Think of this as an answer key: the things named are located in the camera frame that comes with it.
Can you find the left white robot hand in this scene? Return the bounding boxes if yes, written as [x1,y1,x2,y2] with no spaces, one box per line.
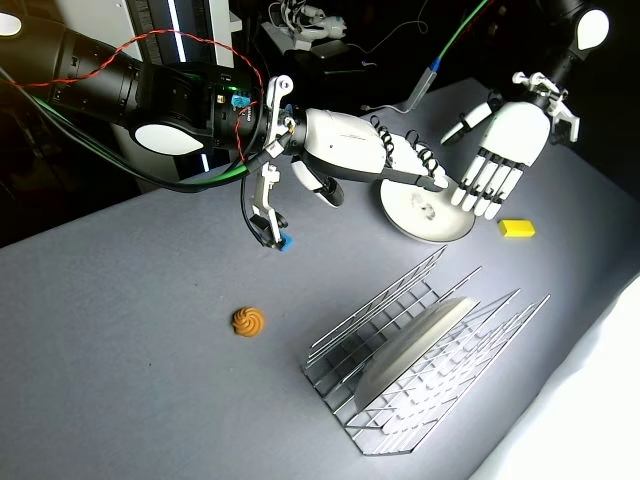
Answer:
[439,92,552,221]

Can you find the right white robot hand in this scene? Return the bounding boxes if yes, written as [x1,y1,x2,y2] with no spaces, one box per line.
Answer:
[289,107,450,209]

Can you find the white plate with black rim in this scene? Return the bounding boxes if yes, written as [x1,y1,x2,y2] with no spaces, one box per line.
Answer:
[353,296,481,411]
[378,174,476,245]

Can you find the grey box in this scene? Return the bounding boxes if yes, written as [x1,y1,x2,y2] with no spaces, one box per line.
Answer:
[309,39,351,61]

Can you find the grey flat bar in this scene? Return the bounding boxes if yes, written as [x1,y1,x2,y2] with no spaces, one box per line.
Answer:
[387,63,437,114]

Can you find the yellow block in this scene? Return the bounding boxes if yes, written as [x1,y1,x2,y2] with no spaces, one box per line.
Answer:
[497,218,537,239]

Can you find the orange swirl cookie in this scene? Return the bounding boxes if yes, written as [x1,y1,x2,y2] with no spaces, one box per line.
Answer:
[230,305,266,339]

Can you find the white robot column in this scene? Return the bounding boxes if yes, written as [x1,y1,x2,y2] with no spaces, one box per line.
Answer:
[54,0,239,194]

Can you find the thin green cable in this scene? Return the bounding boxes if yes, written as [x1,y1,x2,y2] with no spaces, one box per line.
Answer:
[433,0,494,64]

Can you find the white device with wires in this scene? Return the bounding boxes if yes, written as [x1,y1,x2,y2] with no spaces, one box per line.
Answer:
[269,0,349,41]

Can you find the thick green cable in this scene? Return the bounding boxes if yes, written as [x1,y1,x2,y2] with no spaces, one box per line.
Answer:
[29,92,251,194]

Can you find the silver wire dish rack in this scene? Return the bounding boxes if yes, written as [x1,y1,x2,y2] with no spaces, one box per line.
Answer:
[299,245,551,457]

